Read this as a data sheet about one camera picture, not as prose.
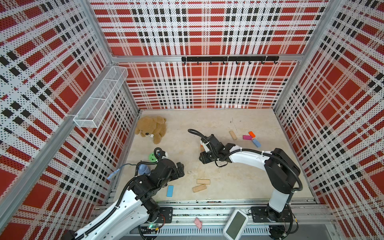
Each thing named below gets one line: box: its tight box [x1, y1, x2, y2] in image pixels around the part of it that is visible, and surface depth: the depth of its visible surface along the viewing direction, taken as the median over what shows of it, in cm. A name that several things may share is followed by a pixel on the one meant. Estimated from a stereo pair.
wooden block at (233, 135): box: [229, 130, 238, 141], surface depth 109 cm
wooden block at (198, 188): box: [192, 184, 207, 193], surface depth 84 cm
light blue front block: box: [166, 185, 174, 197], surface depth 84 cm
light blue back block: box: [252, 139, 261, 148], surface depth 103 cm
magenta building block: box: [242, 135, 253, 140], surface depth 107 cm
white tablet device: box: [222, 208, 249, 240], surface depth 69 cm
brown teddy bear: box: [135, 116, 167, 145], surface depth 95 cm
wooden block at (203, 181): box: [196, 179, 211, 185], surface depth 86 cm
